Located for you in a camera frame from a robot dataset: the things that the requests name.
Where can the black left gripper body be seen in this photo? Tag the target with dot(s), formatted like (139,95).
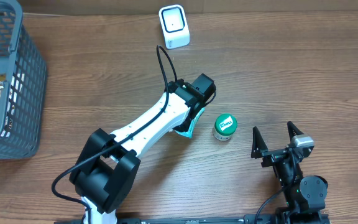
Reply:
(184,125)

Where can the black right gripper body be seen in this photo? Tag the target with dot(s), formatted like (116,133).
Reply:
(278,154)

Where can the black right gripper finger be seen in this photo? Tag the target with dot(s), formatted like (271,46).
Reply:
(259,146)
(293,130)

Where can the green lidded jar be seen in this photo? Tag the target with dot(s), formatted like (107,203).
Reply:
(224,127)

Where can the teal snack pouch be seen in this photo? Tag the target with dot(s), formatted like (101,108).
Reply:
(189,133)

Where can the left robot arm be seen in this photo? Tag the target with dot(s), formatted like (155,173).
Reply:
(108,163)

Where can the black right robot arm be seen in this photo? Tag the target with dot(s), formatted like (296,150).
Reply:
(304,195)

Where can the white barcode scanner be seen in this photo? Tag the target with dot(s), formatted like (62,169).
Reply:
(174,26)

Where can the grey plastic mesh basket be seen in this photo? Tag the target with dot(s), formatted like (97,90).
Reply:
(24,86)

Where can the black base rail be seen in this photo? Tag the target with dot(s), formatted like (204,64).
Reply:
(182,221)

